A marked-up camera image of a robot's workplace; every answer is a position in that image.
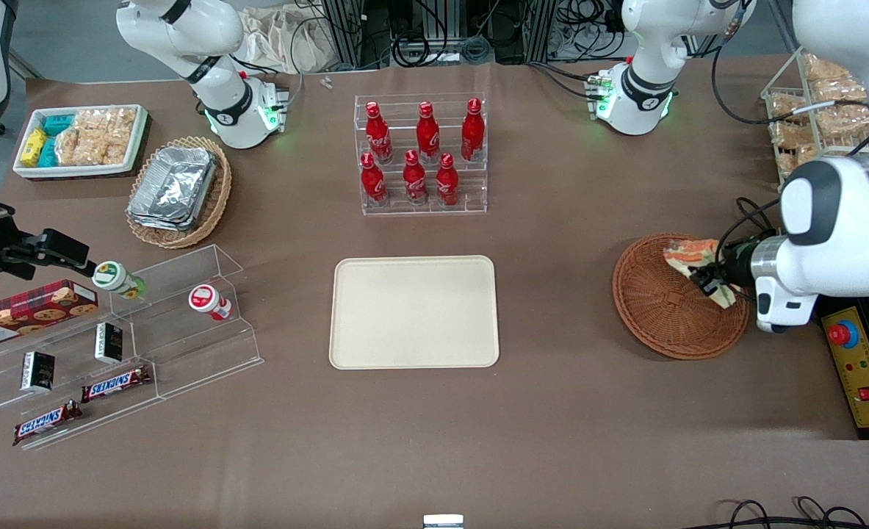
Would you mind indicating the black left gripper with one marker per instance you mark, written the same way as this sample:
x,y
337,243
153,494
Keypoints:
x,y
733,264

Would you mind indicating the triangle sandwich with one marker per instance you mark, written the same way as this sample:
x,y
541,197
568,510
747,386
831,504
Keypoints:
x,y
687,253

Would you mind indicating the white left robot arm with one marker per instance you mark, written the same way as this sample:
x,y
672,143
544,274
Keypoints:
x,y
838,213

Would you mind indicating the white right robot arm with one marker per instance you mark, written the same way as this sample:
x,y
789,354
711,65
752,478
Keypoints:
x,y
214,44

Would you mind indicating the brown round wicker basket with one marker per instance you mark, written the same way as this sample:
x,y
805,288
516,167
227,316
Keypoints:
x,y
662,308

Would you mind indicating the white rectangular snack tray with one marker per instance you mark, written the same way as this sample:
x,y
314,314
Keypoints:
x,y
81,170

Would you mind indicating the light wicker basket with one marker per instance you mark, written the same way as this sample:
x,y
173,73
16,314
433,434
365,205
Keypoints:
x,y
214,198

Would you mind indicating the beige plastic tray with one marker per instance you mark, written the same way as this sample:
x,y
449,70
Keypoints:
x,y
413,312

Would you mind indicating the green lid drink bottle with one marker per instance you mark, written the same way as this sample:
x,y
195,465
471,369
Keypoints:
x,y
114,278

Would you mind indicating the red plaid cookie box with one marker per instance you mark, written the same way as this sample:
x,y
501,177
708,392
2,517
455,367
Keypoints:
x,y
30,312

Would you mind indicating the teal snack packet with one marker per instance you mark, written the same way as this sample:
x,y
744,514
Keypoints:
x,y
58,124
48,153

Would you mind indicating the small black box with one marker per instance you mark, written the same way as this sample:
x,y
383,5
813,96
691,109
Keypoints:
x,y
109,343
37,371

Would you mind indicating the yellow snack packet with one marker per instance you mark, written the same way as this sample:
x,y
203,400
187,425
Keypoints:
x,y
34,147

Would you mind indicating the clear rice cracker bags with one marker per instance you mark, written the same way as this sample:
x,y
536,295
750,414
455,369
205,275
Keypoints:
x,y
96,136

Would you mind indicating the stacked aluminium foil trays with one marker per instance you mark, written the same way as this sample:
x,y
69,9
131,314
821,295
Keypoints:
x,y
173,187

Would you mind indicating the Snickers bar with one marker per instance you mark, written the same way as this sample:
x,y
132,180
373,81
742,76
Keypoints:
x,y
114,383
45,422

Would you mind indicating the red emergency stop button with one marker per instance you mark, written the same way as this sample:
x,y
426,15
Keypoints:
x,y
842,334

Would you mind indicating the red lid drink bottle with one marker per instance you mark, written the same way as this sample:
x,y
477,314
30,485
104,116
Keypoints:
x,y
208,301

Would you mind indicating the clear acrylic step shelf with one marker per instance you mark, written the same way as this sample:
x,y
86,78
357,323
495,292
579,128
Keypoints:
x,y
184,353

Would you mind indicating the clear cracker bag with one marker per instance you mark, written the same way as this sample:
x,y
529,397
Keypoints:
x,y
790,134
788,109
834,81
845,121

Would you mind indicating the yellow control box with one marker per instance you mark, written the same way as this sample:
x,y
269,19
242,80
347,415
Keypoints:
x,y
864,382

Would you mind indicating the clear acrylic bottle rack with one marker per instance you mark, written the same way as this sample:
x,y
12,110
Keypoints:
x,y
471,184

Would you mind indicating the red cola bottle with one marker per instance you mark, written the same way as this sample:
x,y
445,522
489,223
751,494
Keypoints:
x,y
427,136
379,139
373,184
446,184
415,182
472,132

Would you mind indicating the beige crumpled cloth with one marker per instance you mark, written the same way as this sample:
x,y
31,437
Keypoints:
x,y
280,37

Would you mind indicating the aluminium frame profile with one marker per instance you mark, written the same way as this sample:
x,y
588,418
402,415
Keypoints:
x,y
353,29

